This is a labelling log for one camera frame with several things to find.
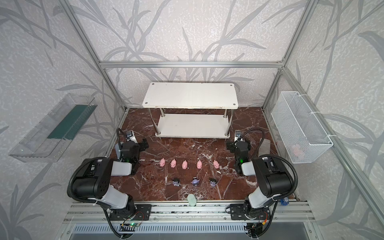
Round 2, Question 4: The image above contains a pink pig toy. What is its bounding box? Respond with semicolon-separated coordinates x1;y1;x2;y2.
160;159;166;167
171;160;177;168
197;160;203;170
182;161;188;170
213;160;220;169

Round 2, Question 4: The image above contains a black purple figurine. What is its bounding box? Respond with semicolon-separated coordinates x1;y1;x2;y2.
172;178;180;187
209;178;218;187

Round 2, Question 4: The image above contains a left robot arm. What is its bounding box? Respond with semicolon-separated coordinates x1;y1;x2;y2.
67;139;149;219

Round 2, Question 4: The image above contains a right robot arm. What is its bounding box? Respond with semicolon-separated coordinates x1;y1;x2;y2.
227;141;299;220

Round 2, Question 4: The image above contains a white two-tier shelf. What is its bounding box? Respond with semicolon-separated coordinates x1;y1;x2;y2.
142;83;239;139

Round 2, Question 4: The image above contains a grey glasses case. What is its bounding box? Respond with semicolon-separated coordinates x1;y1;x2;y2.
258;139;271;156

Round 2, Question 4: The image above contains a pink toy in basket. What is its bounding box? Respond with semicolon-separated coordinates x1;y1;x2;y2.
292;145;305;160

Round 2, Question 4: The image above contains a pale green oval object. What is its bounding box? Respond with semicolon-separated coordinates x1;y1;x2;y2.
187;194;197;207

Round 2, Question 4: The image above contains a green circuit board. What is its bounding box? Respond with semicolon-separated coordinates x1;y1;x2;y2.
120;222;142;232

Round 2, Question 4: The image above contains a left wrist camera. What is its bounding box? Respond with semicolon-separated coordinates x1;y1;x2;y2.
125;131;138;143

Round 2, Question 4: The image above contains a blue tool on rail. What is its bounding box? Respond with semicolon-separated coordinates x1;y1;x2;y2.
280;197;290;206

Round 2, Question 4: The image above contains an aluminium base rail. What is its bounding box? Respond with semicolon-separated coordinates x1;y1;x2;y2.
63;200;315;224

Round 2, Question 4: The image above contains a clear plastic wall bin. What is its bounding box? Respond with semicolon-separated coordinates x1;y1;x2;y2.
9;94;98;163

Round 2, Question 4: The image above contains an aluminium frame crossbar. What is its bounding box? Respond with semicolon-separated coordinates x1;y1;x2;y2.
99;61;283;69

